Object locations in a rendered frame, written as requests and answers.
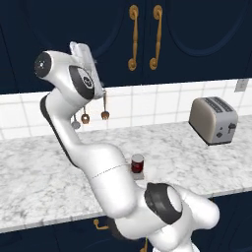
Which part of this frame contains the brown hanging ladle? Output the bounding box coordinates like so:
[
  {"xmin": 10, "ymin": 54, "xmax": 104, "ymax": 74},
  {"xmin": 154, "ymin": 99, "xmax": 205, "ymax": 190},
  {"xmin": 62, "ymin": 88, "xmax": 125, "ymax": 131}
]
[{"xmin": 81, "ymin": 105, "xmax": 91, "ymax": 125}]

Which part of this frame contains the brown hanging spoon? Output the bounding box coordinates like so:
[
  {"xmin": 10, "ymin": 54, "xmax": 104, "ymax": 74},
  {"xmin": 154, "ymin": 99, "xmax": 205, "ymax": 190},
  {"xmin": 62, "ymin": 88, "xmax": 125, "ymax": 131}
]
[{"xmin": 100, "ymin": 91, "xmax": 110, "ymax": 121}]

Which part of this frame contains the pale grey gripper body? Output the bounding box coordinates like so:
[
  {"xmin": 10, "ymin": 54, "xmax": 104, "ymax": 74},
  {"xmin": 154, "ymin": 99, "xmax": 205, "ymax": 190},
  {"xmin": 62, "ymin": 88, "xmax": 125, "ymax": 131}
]
[{"xmin": 69, "ymin": 40, "xmax": 105, "ymax": 99}]

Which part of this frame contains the silver two-slot toaster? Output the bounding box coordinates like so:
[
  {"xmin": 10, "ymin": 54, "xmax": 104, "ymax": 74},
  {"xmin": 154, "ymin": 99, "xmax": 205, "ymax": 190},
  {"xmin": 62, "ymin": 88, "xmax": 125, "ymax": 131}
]
[{"xmin": 188, "ymin": 95, "xmax": 239, "ymax": 147}]

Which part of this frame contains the dark red food can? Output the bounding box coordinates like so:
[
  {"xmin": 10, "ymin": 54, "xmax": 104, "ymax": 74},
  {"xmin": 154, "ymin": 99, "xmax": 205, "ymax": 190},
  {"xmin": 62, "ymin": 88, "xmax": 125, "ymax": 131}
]
[{"xmin": 130, "ymin": 153, "xmax": 146, "ymax": 174}]

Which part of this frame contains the grey wall socket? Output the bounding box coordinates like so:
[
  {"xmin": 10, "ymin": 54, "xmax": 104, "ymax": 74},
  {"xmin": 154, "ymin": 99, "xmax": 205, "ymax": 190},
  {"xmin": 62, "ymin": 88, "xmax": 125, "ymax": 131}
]
[{"xmin": 233, "ymin": 78, "xmax": 250, "ymax": 94}]

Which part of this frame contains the gold cupboard door handle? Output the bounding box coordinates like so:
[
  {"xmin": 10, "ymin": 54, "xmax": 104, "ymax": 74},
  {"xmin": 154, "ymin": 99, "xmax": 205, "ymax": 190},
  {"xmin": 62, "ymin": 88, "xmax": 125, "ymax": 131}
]
[
  {"xmin": 127, "ymin": 4, "xmax": 140, "ymax": 72},
  {"xmin": 149, "ymin": 4, "xmax": 163, "ymax": 71}
]

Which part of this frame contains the gold base cupboard handle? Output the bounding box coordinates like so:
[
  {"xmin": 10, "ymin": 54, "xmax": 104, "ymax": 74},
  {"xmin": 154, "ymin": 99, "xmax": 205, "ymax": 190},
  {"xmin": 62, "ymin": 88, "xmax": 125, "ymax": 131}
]
[
  {"xmin": 93, "ymin": 219, "xmax": 110, "ymax": 231},
  {"xmin": 139, "ymin": 237, "xmax": 150, "ymax": 252}
]

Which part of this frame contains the navy wall cupboard door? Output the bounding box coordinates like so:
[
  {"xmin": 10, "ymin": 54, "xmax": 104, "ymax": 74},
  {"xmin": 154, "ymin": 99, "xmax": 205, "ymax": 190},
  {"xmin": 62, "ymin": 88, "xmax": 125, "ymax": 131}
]
[
  {"xmin": 0, "ymin": 0, "xmax": 145, "ymax": 95},
  {"xmin": 143, "ymin": 0, "xmax": 252, "ymax": 85}
]

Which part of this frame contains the navy base cupboard front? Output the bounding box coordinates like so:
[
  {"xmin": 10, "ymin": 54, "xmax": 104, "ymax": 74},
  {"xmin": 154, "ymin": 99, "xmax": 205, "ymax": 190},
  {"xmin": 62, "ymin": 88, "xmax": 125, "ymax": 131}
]
[
  {"xmin": 0, "ymin": 216, "xmax": 146, "ymax": 252},
  {"xmin": 191, "ymin": 191, "xmax": 252, "ymax": 252}
]

